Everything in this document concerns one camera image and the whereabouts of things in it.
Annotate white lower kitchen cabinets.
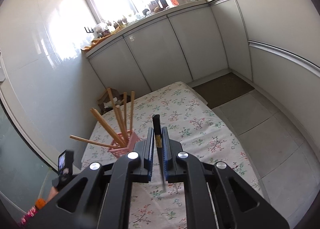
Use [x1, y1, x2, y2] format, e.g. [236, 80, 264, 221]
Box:
[87, 0, 319, 144]

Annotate brown floor mat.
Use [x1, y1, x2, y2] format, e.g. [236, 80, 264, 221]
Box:
[194, 73, 254, 109]

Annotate brown paper bag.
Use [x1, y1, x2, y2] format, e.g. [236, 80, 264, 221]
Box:
[97, 88, 124, 115]

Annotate black gold-banded chopstick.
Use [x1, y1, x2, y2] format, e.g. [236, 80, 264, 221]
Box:
[152, 115, 165, 191]

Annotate floral white tablecloth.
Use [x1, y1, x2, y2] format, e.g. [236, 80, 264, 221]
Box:
[81, 81, 266, 229]

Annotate orange left sleeve forearm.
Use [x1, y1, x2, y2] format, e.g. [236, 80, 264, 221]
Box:
[35, 198, 47, 210]

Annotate person's left hand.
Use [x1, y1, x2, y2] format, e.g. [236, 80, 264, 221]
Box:
[46, 187, 59, 202]

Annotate red floral clothing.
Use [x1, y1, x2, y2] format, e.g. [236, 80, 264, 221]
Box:
[18, 206, 38, 228]

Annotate pink plastic utensil basket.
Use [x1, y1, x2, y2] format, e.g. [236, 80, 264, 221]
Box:
[108, 131, 140, 158]

